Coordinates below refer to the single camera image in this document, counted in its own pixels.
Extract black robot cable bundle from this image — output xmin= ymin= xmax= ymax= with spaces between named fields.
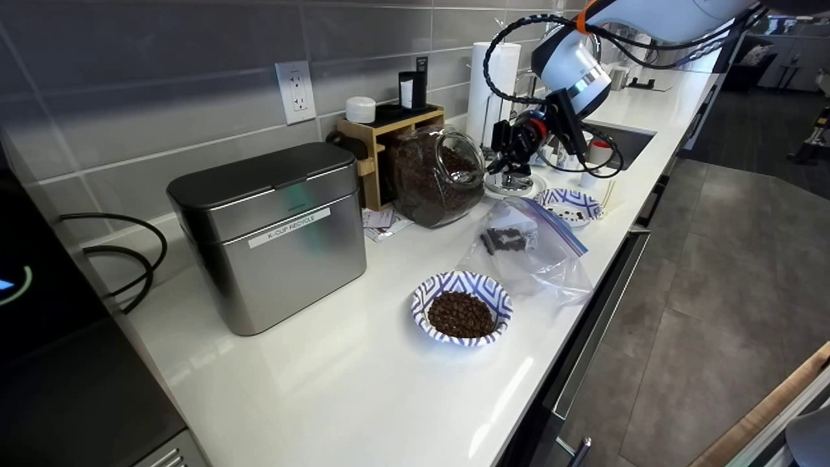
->
xmin=479 ymin=2 xmax=772 ymax=182

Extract black power cable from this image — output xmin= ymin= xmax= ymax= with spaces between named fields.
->
xmin=51 ymin=211 xmax=170 ymax=316

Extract clear zip bag with beans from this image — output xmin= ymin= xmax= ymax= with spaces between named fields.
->
xmin=453 ymin=193 xmax=600 ymax=307

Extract wooden countertop rack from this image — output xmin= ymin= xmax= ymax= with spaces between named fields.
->
xmin=331 ymin=102 xmax=449 ymax=212

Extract short metal cabinet handle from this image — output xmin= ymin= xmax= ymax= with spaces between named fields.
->
xmin=553 ymin=434 xmax=597 ymax=467

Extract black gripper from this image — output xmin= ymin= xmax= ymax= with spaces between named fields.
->
xmin=485 ymin=108 xmax=565 ymax=194

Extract wooden board edge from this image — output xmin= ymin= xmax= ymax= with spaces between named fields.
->
xmin=688 ymin=340 xmax=830 ymax=467

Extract dark kitchen sink basin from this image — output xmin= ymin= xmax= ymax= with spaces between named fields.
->
xmin=585 ymin=122 xmax=659 ymax=174

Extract white bowl with metal cup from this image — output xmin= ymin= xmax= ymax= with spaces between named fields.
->
xmin=479 ymin=165 xmax=553 ymax=204

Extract glass jar of coffee beans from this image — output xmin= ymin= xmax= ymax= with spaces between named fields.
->
xmin=392 ymin=125 xmax=492 ymax=230

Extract long metal drawer handle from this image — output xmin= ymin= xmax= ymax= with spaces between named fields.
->
xmin=550 ymin=230 xmax=653 ymax=425

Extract black bottles on rack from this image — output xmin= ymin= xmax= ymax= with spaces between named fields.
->
xmin=395 ymin=54 xmax=434 ymax=115

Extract grey round object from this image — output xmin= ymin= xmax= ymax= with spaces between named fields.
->
xmin=780 ymin=405 xmax=830 ymax=467

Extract small white capped jar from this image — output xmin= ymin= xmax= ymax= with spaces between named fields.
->
xmin=343 ymin=93 xmax=382 ymax=128

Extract bean-filled blue patterned paper bowl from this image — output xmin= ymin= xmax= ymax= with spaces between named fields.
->
xmin=406 ymin=266 xmax=515 ymax=351

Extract crumpled papers beside jar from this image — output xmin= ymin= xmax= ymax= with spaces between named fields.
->
xmin=360 ymin=203 xmax=410 ymax=241

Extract white wall power outlet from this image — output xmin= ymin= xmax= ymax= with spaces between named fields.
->
xmin=273 ymin=58 xmax=318 ymax=128

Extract red and white small cup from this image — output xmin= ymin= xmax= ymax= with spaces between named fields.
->
xmin=588 ymin=138 xmax=618 ymax=165

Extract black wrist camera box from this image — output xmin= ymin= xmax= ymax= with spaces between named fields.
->
xmin=545 ymin=89 xmax=592 ymax=164

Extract black coffee machine appliance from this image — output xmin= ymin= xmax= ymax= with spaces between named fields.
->
xmin=0 ymin=139 xmax=192 ymax=467

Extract stainless steel lidded bin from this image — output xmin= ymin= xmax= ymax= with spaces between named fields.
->
xmin=166 ymin=139 xmax=370 ymax=340

